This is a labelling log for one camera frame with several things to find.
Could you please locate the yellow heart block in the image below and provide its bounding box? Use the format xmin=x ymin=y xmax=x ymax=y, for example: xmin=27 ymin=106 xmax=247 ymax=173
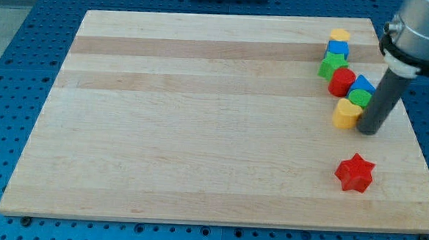
xmin=332 ymin=98 xmax=363 ymax=129

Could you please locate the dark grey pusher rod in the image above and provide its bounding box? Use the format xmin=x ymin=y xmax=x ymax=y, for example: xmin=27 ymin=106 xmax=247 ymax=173
xmin=356 ymin=68 xmax=412 ymax=136

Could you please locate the green star block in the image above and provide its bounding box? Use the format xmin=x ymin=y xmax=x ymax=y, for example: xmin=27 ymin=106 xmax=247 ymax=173
xmin=317 ymin=51 xmax=349 ymax=81

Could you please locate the yellow hexagon block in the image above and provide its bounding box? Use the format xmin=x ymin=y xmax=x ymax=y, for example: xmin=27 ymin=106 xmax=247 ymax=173
xmin=330 ymin=28 xmax=350 ymax=43

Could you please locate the green cylinder block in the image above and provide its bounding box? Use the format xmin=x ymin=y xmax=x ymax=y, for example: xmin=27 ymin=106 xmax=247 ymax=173
xmin=348 ymin=90 xmax=372 ymax=109

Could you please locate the red cylinder block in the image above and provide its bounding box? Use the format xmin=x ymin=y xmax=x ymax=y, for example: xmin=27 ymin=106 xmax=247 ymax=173
xmin=328 ymin=68 xmax=356 ymax=98

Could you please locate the blue triangle block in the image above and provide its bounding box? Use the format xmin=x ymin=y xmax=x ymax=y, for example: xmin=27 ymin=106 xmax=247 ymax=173
xmin=347 ymin=75 xmax=376 ymax=95

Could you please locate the wooden board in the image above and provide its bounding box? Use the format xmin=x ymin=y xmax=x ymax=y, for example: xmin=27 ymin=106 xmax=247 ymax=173
xmin=0 ymin=10 xmax=429 ymax=233

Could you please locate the blue cube block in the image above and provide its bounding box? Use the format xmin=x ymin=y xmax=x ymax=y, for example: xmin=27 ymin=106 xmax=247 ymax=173
xmin=325 ymin=40 xmax=350 ymax=60

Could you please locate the red star block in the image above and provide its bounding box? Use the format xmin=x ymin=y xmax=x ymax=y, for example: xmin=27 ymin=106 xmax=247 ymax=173
xmin=334 ymin=153 xmax=376 ymax=193

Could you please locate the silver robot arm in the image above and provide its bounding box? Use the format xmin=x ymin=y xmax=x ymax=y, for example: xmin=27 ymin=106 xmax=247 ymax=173
xmin=379 ymin=0 xmax=429 ymax=79

